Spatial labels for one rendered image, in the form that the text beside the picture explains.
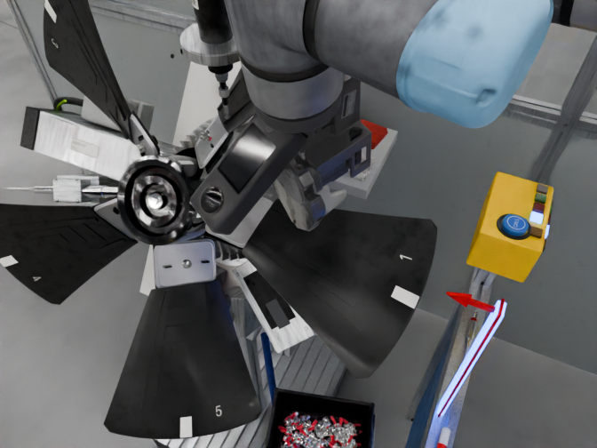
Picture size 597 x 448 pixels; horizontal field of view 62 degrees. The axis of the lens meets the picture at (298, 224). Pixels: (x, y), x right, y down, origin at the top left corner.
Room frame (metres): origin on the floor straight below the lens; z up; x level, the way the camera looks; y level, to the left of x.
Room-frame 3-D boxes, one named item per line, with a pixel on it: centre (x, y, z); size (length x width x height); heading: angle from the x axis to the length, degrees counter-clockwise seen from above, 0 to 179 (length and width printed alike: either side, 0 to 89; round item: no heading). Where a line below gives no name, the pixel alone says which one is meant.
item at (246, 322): (0.47, 0.11, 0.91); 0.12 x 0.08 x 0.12; 155
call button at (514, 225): (0.53, -0.35, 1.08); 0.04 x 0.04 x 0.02
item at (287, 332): (0.46, 0.02, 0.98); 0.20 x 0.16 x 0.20; 155
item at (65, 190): (0.60, 0.39, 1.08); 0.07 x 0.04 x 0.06; 76
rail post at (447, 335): (0.60, -0.39, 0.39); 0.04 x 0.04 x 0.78; 65
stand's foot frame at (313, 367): (0.69, 0.12, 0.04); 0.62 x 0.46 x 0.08; 155
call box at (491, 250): (0.57, -0.37, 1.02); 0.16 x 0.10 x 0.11; 155
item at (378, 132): (1.01, -0.18, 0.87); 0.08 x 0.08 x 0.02; 56
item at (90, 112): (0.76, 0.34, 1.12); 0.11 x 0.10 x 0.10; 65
